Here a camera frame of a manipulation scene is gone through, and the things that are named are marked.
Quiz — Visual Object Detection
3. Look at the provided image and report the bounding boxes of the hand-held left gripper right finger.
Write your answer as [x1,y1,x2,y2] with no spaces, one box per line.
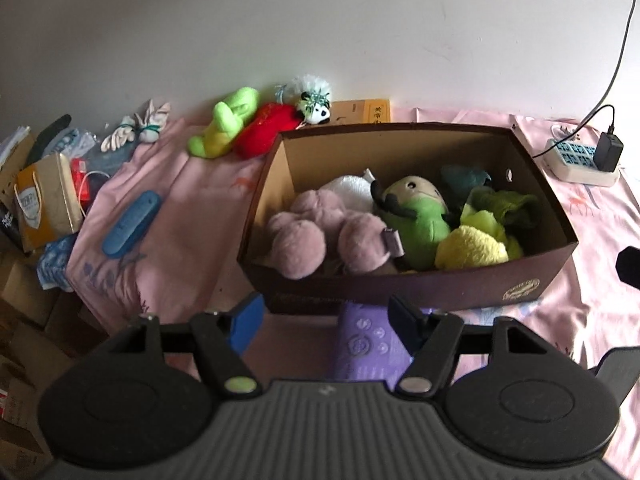
[388,295,559,396]

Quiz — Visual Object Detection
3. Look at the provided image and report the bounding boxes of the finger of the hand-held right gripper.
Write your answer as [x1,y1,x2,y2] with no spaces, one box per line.
[615,245,640,289]

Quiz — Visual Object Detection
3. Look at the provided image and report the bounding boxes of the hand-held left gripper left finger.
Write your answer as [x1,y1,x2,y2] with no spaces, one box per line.
[107,293,266,397]

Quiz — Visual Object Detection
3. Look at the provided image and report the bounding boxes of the dark cardboard box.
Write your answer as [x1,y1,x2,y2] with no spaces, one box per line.
[237,121,581,317]

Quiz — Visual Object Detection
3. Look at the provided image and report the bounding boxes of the mauve plush toy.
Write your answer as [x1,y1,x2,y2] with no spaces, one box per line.
[265,190,397,281]

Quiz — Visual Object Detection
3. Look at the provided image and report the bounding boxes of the yellow plush toy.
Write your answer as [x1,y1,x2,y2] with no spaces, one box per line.
[434,209,524,272]

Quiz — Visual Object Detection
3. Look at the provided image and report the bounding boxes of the green bean plush toy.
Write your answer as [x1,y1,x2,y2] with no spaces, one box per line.
[370,175,454,272]

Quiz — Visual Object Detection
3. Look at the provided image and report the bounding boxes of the dark green plush toy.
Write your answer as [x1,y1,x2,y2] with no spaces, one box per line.
[462,186,544,235]

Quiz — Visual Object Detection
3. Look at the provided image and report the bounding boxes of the white plush toy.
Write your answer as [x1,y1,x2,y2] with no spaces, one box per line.
[319,169,377,213]

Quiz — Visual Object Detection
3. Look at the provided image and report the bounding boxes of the dark teal plush toy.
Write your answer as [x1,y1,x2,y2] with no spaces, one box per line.
[441,164,494,202]

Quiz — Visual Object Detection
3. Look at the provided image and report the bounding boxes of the black charger adapter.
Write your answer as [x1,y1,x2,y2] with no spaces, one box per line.
[593,132,625,174]

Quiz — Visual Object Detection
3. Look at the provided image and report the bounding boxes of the white power strip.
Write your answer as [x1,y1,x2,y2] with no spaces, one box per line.
[542,136,622,189]

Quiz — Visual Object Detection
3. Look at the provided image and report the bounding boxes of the pink bed sheet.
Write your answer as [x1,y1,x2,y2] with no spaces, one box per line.
[66,106,640,477]

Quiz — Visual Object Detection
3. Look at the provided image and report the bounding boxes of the blue plastic case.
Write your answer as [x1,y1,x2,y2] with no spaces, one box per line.
[102,189,162,259]

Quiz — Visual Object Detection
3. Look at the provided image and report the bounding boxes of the red plush toy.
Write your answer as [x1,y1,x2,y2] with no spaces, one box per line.
[233,102,307,159]

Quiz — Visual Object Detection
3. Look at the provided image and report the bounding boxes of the blue patterned packet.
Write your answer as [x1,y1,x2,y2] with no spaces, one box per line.
[35,233,79,292]

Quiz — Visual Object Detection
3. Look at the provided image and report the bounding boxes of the lime green plush toy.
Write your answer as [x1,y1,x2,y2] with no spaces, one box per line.
[187,87,261,159]

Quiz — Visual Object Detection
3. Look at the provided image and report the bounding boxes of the yellow book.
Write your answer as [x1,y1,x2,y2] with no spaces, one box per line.
[330,99,392,125]

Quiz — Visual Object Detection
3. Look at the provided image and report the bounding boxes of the pile of cardboard boxes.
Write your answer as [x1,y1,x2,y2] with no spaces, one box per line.
[0,249,107,463]

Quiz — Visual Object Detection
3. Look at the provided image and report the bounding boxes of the red packet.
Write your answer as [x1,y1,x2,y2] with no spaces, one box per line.
[70,157,94,202]

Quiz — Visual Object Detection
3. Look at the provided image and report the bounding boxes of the white cloth bundle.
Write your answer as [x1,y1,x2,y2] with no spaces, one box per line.
[131,100,172,144]

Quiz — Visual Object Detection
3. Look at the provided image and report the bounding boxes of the white glove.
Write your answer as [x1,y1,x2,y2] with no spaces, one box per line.
[100,121,139,154]

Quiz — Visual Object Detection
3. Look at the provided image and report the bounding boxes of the panda plush toy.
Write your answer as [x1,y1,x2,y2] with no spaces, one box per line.
[275,74,334,125]

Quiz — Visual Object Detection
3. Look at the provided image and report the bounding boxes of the clear plastic bag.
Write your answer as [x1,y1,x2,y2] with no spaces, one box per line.
[50,127,132,177]

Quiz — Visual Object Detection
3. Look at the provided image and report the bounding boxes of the brown paper bag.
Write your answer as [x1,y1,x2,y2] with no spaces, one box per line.
[13,153,85,254]

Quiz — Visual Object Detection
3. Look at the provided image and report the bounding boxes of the black curved object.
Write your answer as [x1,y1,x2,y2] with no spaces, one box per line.
[31,114,74,167]

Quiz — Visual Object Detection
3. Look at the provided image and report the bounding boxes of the open cardboard box with papers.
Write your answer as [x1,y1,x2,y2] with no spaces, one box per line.
[0,125,40,211]

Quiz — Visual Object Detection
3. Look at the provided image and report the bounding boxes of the thin black cable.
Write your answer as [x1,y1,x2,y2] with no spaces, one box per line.
[532,104,617,160]

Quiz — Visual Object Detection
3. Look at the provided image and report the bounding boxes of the grey cable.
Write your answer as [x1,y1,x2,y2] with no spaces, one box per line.
[581,0,640,131]

